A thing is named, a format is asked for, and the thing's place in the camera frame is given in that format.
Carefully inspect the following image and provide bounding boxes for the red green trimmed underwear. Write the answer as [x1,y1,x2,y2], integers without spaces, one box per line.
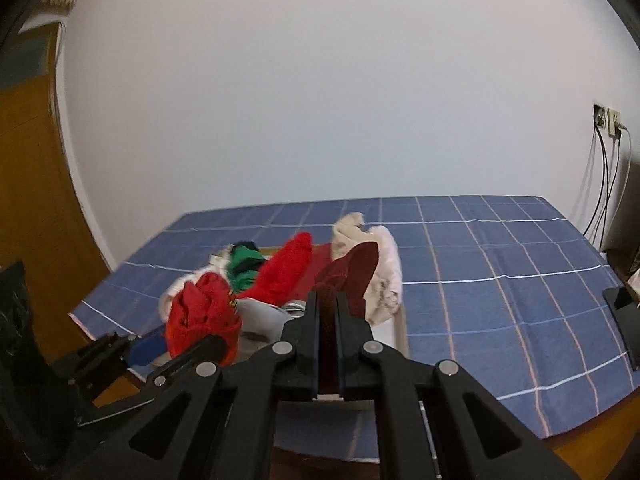
[165,272,242,366]

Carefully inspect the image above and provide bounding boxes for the pale pink underwear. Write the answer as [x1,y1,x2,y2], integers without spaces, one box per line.
[364,226,402,326]

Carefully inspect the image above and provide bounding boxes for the green and navy underwear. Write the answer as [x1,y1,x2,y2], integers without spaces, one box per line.
[226,240,267,294]

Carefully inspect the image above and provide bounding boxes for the dark red underwear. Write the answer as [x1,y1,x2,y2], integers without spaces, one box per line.
[292,242,378,318]

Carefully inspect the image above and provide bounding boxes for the beige underwear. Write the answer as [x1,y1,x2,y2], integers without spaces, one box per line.
[331,212,372,260]

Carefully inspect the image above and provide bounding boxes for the bright red underwear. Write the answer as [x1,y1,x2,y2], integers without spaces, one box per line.
[238,232,312,307]

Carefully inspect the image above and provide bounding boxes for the white tray with gold rim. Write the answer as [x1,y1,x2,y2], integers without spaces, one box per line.
[150,244,411,406]

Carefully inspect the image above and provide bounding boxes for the blue plaid tablecloth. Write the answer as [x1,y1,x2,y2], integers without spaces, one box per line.
[72,195,639,437]

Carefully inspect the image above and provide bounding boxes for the brown wooden door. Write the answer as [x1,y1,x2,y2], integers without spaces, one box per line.
[1,23,108,361]

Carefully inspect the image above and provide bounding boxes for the black phone stand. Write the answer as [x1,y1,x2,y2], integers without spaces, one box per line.
[602,287,640,370]

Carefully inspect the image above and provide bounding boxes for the wall socket with cables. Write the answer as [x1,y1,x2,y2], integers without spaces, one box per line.
[582,103,634,252]

